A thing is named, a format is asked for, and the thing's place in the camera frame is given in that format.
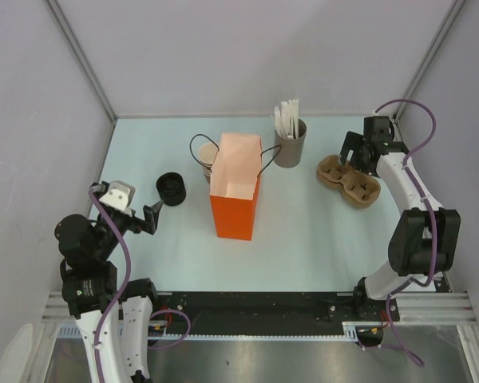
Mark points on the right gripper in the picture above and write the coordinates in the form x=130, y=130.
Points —
x=354, y=141

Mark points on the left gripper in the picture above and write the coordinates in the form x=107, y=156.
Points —
x=150, y=215

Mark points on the brown cardboard cup carrier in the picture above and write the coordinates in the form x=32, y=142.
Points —
x=331, y=168

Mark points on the orange paper bag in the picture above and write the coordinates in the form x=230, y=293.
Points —
x=235, y=177

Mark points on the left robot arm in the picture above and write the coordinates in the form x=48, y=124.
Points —
x=112, y=317

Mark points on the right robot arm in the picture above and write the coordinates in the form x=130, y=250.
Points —
x=425, y=238

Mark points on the stack of black lids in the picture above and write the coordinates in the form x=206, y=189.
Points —
x=171, y=189

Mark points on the remaining cardboard cup carrier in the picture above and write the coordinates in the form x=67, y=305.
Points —
x=358, y=190

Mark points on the grey cylindrical holder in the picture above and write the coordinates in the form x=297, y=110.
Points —
x=290, y=153

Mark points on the stack of brown paper cups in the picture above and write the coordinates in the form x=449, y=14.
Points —
x=206, y=155

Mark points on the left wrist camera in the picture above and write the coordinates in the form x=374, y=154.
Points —
x=119, y=196

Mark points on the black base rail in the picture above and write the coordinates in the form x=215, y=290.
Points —
x=275, y=314

